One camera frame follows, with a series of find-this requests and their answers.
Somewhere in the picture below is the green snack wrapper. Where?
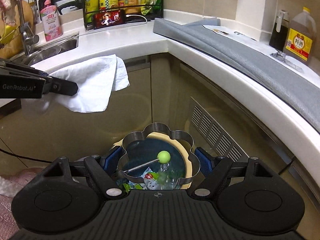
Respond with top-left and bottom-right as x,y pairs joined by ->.
116,178 -> 144,193

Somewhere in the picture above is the white cloth rag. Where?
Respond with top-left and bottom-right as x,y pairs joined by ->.
21,54 -> 130,116

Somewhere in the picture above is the clear plastic bottle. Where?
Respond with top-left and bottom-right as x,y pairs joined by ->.
157,162 -> 180,190

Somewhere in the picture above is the white red-logo packet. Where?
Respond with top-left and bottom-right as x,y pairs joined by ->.
143,172 -> 160,190

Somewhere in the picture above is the green ball metal stick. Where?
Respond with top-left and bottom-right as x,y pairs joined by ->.
124,151 -> 171,173

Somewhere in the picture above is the flower shaped metal mould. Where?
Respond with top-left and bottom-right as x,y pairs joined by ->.
116,122 -> 200,190

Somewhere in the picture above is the chrome kitchen faucet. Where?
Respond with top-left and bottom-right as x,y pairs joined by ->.
16,0 -> 40,56

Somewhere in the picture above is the cream rimmed trash bin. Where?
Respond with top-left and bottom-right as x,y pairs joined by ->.
112,131 -> 195,190

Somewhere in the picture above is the stainless steel sink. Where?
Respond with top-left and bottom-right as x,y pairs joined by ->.
10,33 -> 79,66

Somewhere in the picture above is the silver cabinet vent grille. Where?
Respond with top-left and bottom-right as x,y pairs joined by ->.
189,97 -> 249,162

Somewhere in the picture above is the pink hand soap bottle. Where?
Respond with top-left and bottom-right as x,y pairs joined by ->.
40,0 -> 62,42

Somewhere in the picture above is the black spice rack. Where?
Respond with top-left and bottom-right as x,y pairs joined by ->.
82,0 -> 164,30

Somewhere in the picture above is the smartphone with lit screen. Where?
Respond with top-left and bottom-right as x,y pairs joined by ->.
92,10 -> 126,29

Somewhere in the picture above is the grey countertop mat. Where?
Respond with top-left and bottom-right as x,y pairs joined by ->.
153,18 -> 319,130

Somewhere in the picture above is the white paper sheet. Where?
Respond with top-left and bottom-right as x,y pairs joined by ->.
203,25 -> 255,41

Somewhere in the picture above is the dark soy sauce bottle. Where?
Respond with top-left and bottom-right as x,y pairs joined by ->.
269,10 -> 290,51

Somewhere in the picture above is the large cooking wine jug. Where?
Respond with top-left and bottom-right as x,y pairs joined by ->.
283,7 -> 317,66

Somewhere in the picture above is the white charging cable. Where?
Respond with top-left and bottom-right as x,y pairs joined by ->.
125,14 -> 149,26

